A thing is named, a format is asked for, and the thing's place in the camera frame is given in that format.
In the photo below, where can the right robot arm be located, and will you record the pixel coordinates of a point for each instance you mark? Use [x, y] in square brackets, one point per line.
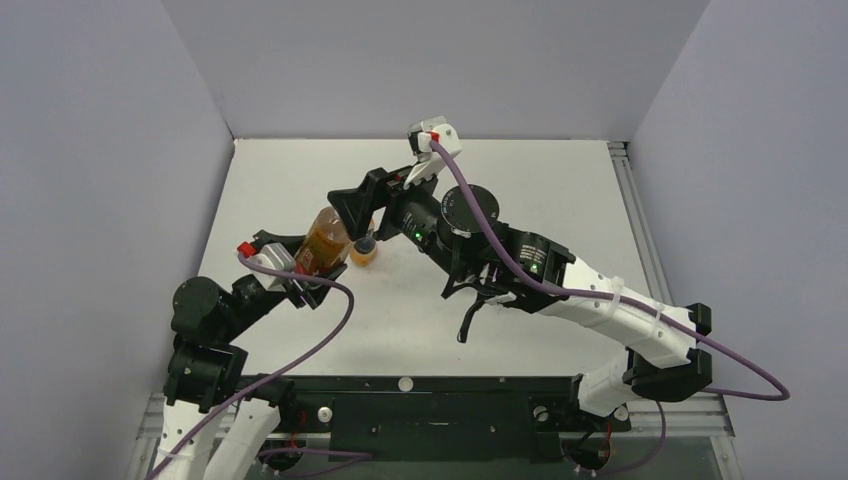
[462, 234]

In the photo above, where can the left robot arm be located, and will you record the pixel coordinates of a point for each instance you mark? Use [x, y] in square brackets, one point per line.
[215, 417]

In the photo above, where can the white bottle cap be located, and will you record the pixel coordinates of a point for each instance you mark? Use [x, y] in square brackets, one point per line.
[405, 384]

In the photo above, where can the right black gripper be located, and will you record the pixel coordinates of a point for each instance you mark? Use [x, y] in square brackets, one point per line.
[385, 195]

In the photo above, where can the gold red label bottle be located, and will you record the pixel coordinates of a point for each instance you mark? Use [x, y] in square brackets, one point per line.
[325, 246]

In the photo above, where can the orange blue label bottle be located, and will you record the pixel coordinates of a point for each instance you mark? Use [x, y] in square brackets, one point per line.
[364, 250]

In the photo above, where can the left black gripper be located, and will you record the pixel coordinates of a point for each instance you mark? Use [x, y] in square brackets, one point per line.
[311, 290]

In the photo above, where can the aluminium rail frame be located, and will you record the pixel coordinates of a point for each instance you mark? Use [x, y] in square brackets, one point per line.
[581, 192]

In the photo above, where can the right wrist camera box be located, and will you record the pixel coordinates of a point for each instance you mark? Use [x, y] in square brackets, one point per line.
[427, 139]

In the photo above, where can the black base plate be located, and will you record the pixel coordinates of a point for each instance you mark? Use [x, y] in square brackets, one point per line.
[444, 418]

